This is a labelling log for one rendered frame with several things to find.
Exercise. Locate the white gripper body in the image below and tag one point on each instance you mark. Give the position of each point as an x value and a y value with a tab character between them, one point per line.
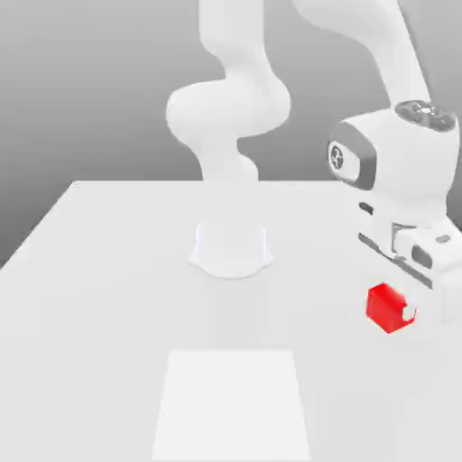
415	285

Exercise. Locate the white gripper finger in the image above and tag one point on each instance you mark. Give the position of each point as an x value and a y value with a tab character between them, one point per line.
408	313

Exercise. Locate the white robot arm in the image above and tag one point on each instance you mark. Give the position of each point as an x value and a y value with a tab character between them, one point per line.
231	108

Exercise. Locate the small red cube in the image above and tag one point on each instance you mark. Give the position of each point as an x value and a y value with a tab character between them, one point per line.
382	306

